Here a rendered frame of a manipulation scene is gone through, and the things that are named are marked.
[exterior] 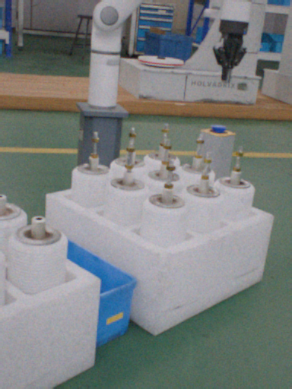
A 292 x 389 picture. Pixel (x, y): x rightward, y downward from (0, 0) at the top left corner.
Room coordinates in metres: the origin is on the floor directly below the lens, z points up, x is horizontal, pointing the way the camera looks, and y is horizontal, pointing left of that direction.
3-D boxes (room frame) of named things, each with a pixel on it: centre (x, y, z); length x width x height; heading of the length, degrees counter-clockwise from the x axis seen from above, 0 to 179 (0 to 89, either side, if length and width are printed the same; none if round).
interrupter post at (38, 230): (0.77, 0.17, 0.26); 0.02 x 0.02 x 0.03
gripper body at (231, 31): (1.42, -0.18, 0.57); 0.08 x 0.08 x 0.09
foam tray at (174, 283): (1.16, -0.04, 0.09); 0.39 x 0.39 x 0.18; 47
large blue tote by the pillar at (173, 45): (5.96, -0.07, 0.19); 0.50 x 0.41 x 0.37; 22
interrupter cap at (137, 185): (1.07, 0.04, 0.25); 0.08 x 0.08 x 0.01
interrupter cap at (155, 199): (0.99, -0.04, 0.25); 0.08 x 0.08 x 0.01
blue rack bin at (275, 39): (6.76, -1.47, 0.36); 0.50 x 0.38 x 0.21; 16
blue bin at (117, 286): (0.96, 0.14, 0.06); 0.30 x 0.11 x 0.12; 47
